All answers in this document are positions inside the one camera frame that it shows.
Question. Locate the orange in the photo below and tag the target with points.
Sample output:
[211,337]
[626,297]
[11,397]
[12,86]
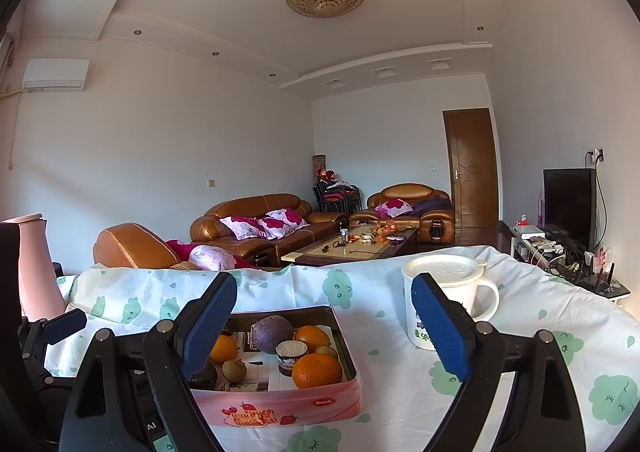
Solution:
[316,371]
[223,349]
[312,338]

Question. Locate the dark wooden coffee table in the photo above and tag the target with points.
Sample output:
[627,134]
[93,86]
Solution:
[345,252]

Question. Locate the white mug lid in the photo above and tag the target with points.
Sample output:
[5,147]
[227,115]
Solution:
[445,269]

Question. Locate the purple blanket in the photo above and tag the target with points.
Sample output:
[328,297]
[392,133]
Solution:
[432,206]

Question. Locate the stack of black chairs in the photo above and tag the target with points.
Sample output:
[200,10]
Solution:
[340,199]

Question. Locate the brown wooden door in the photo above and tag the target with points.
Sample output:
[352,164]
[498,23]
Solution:
[472,177]

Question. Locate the light pink cushion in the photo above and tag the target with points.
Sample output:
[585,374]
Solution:
[212,258]

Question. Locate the white printed mug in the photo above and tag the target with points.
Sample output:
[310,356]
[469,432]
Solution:
[482,304]

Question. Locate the pink cookie tin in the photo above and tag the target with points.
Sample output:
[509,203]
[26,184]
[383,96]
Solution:
[280,407]

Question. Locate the black television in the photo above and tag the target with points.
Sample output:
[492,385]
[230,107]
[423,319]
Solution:
[567,207]

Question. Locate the purple passion fruit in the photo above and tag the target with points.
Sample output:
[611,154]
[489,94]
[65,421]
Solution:
[272,333]

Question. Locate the dark television stand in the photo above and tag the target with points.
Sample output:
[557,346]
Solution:
[520,247]

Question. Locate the long brown leather sofa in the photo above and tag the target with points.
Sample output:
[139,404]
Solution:
[240,207]

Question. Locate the brown-green round fruit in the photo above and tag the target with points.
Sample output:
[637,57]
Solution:
[233,370]
[327,352]

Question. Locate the pile of oranges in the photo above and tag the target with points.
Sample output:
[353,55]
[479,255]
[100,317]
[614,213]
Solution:
[382,233]

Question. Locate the pink jug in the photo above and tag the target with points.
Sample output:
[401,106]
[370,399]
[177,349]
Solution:
[32,267]

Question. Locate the wall power socket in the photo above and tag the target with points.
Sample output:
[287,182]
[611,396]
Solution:
[595,156]

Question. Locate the white flat box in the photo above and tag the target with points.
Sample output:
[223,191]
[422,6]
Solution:
[531,231]

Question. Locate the brown leather armchair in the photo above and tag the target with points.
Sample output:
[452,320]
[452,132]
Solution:
[405,192]

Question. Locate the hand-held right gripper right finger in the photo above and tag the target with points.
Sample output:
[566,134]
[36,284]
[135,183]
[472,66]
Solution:
[440,332]

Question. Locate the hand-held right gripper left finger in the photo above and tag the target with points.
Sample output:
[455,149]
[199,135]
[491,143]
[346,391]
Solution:
[210,327]

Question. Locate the white green-print tablecloth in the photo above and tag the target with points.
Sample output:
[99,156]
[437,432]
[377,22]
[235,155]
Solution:
[525,292]

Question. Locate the dark brown round fruit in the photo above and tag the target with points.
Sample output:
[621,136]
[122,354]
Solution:
[204,376]

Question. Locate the red plush toy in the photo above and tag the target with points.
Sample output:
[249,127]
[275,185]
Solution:
[326,175]

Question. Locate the pink floral cushion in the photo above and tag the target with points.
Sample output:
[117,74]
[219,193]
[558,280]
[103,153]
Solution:
[282,222]
[242,228]
[395,207]

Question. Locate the tall patterned vase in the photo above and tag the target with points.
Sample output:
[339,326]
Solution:
[319,163]

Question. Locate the white wall air conditioner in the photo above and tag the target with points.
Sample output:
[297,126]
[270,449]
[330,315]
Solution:
[55,75]

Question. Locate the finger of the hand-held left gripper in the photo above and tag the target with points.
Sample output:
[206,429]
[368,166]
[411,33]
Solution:
[62,327]

